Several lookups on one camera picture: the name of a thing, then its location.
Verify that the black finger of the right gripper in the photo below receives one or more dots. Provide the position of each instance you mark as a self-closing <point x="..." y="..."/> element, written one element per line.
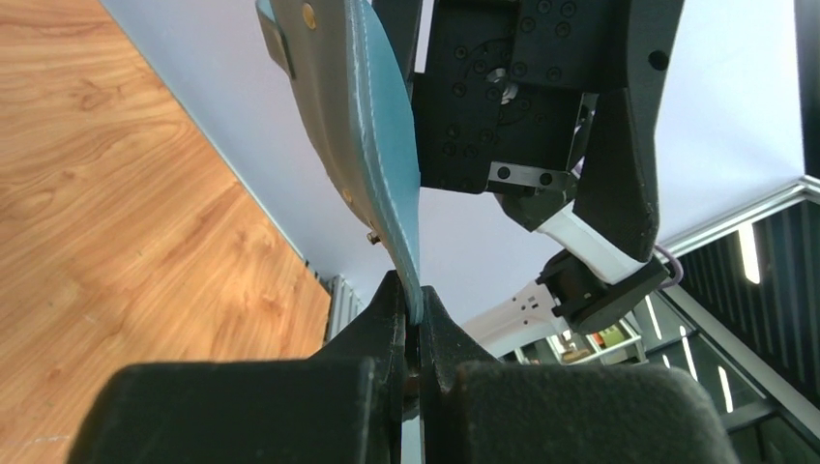
<point x="618" y="189"/>

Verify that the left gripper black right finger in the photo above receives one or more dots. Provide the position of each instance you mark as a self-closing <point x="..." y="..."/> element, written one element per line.
<point x="476" y="409"/>

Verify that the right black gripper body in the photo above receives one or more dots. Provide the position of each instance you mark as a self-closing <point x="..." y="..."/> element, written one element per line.
<point x="516" y="98"/>

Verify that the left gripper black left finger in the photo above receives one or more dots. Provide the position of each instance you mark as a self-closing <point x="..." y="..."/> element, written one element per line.
<point x="341" y="405"/>

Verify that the blue card holder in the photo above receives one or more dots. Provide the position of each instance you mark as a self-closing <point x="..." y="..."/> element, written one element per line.
<point x="354" y="105"/>

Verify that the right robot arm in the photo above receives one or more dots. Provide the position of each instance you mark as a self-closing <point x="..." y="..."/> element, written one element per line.
<point x="591" y="283"/>

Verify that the aluminium frame rail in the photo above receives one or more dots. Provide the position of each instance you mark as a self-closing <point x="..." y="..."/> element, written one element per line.
<point x="805" y="188"/>

